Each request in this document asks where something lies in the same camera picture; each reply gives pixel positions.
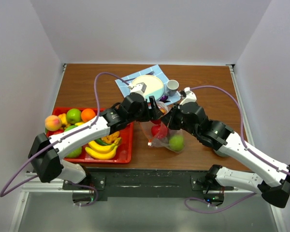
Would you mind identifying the clear orange zip top bag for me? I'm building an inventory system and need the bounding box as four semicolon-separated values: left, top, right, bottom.
139;101;186;153

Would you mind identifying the yellow banana bunch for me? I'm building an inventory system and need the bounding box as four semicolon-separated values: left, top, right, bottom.
85;137;122;160

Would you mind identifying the green apple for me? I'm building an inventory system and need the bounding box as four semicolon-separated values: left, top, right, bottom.
66;108;82;124

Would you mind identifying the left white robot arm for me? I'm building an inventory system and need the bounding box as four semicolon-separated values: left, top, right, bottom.
29;93;163;189

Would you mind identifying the red pomegranate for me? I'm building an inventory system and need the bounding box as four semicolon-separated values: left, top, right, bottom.
158;104;169;117

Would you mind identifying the red apple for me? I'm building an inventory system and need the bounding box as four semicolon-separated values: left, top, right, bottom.
151;124;168;139

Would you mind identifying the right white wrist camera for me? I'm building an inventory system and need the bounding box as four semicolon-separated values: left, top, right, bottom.
179;87;197;105

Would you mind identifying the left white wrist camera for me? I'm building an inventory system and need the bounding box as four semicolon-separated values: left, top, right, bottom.
128;82;147;96

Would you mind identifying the cream and blue plate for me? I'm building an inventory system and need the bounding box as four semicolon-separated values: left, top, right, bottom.
131;74;164;99

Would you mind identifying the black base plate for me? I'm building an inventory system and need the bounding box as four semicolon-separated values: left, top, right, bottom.
62;166;235;203

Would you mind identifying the grey ceramic mug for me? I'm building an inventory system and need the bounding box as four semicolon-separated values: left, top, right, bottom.
165;80;179;96

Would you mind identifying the orange fruit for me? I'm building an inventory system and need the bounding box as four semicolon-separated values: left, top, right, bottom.
81;108;96;123

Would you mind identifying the purple fork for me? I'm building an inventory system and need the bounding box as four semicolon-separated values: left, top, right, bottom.
122;71;155;82

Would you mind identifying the green lime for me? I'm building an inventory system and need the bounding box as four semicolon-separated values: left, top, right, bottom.
169;134;185;152

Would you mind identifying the green chili pepper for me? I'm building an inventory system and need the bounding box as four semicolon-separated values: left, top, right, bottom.
95;138;109;146

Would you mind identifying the orange ginger root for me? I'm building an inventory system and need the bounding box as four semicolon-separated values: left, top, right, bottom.
102;131;120;144

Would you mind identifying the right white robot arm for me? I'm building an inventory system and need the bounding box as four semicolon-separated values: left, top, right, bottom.
161;102;290;208

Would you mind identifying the purple spoon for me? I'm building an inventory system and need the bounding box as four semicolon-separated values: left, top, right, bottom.
159;95;169;102

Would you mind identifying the large green guava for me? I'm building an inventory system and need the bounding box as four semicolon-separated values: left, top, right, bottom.
65;147;83;159

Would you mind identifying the peach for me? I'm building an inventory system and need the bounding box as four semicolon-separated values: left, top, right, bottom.
44;115;62;131

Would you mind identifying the red plastic tray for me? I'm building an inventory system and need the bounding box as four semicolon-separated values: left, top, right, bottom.
44;107;134;164

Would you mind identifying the blue checked cloth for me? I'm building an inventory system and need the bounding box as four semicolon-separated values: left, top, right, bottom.
115;64;182;104

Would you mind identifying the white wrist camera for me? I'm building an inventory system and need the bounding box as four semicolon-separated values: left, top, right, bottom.
128;82;147;96
179;87;197;105

